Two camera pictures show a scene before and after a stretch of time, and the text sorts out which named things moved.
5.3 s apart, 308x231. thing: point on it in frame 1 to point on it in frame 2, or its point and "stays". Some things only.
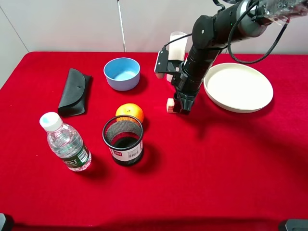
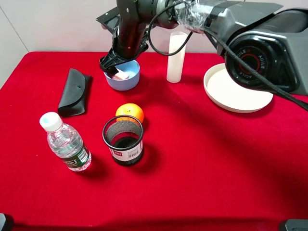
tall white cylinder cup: x=177 y=49 stays
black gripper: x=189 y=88 to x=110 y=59
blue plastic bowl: x=122 y=73 stays
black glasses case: x=72 y=100 stays
